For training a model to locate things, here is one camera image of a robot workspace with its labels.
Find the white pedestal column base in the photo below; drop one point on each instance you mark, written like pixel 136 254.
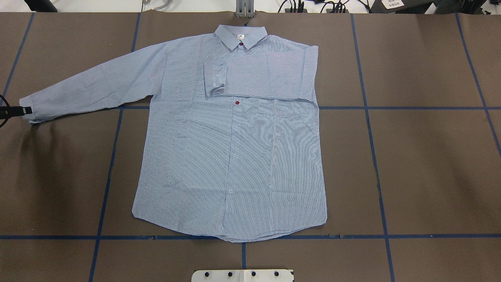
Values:
pixel 244 275

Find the light blue striped shirt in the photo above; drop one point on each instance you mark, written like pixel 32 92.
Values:
pixel 232 148

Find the aluminium frame post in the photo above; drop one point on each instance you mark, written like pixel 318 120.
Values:
pixel 245 8

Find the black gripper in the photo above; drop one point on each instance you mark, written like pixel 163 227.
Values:
pixel 13 112

